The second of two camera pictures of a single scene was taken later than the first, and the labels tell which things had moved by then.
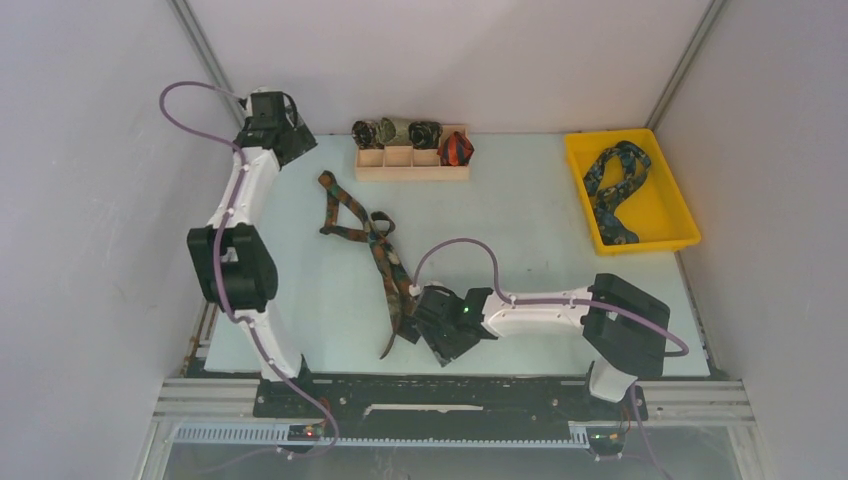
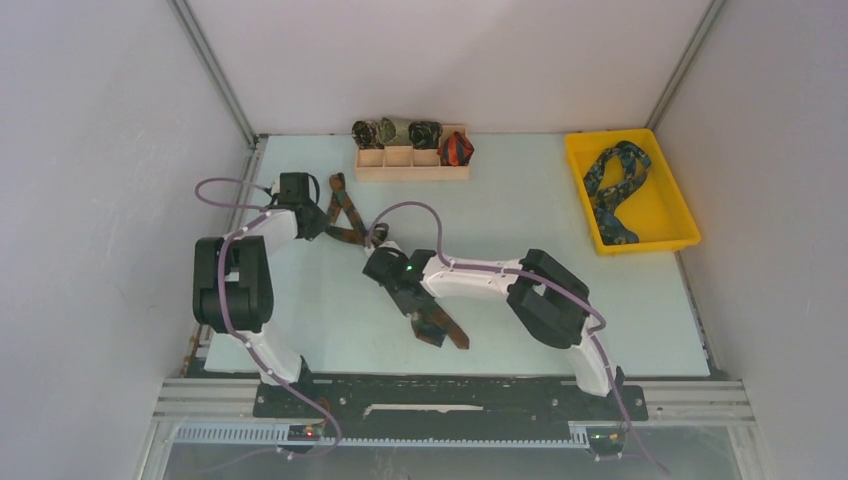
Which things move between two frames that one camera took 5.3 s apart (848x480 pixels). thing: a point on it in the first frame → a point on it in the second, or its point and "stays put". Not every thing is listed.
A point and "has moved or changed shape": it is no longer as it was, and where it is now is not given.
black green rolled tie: (424, 134) stays put
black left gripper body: (299, 140) → (318, 220)
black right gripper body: (443, 343) → (409, 307)
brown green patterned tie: (346, 216) has moved or changed shape
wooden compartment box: (393, 163) stays put
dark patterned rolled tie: (364, 135) stays put
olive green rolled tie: (393, 132) stays put
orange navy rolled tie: (455, 150) stays put
